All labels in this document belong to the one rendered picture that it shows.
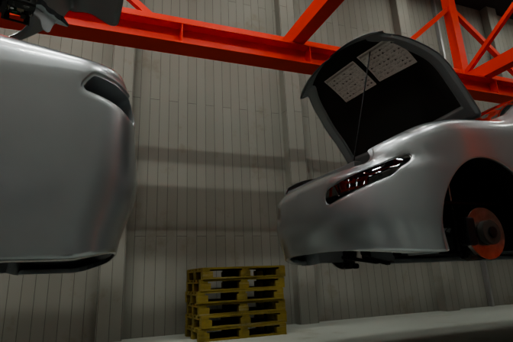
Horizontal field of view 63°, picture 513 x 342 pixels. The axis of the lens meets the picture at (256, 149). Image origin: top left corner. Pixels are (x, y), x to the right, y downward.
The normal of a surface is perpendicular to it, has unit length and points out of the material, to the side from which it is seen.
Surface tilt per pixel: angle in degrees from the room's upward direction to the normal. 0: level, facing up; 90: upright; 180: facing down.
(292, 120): 90
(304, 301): 90
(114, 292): 90
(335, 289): 90
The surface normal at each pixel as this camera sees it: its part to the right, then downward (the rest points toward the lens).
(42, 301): 0.38, -0.29
